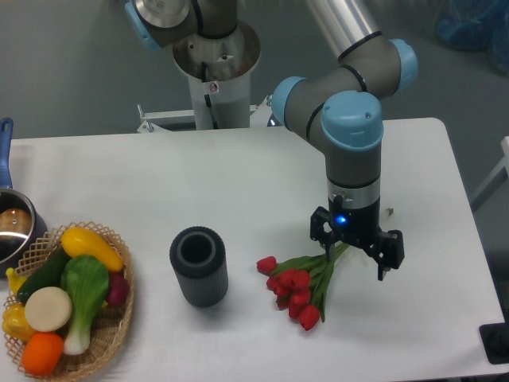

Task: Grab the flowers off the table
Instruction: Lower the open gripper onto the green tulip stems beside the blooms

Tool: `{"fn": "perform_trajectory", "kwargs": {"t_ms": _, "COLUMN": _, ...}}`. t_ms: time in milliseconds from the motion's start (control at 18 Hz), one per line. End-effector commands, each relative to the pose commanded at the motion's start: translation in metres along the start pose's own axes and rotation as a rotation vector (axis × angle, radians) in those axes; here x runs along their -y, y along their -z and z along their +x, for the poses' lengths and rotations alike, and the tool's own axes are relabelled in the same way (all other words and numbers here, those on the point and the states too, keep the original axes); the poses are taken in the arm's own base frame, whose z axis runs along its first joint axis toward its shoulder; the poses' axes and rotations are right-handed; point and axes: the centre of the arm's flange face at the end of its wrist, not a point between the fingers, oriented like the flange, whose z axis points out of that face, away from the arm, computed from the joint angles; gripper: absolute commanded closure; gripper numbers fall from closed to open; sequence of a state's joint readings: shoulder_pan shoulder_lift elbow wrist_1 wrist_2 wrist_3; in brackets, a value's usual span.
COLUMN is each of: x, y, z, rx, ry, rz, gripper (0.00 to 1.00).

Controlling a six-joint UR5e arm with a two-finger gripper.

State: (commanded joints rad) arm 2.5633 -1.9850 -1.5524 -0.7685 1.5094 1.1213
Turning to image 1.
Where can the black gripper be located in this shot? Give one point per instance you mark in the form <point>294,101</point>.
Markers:
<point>359,228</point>

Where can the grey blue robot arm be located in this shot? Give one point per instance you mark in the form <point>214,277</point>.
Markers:
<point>339,114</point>

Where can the red tulip bouquet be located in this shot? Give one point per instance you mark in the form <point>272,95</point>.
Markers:
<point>301,284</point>

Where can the dark grey ribbed vase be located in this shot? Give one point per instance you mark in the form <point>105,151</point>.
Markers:
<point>198,258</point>

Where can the black device at table edge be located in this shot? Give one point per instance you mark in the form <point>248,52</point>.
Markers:
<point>495,342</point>

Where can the purple red toy radish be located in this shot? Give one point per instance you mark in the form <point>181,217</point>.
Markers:
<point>119,289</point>

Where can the blue plastic bag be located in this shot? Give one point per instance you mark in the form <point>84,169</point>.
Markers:
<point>475,26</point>

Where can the woven wicker basket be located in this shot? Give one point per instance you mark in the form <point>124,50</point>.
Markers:
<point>108,330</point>

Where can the green toy bok choy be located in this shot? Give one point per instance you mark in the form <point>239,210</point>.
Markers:
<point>86,281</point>

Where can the yellow toy squash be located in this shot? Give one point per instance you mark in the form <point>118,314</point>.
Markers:
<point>77,241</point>

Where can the dark green toy cucumber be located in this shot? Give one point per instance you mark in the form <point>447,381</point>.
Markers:
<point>47,275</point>

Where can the beige round toy bun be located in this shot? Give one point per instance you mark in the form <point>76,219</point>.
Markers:
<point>48,309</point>

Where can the orange toy fruit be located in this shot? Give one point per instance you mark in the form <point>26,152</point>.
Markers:
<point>42,353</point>

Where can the yellow toy banana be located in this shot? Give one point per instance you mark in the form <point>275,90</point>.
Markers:
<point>15,280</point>

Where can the yellow toy bell pepper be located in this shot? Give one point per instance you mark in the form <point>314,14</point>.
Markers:
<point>15,323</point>

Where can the white frame at right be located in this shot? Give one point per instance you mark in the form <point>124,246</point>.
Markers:
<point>495,178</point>

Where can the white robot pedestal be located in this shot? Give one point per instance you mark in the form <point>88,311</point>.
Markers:
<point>219,80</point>

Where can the blue handled saucepan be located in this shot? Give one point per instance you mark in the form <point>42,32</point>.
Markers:
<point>21,224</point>

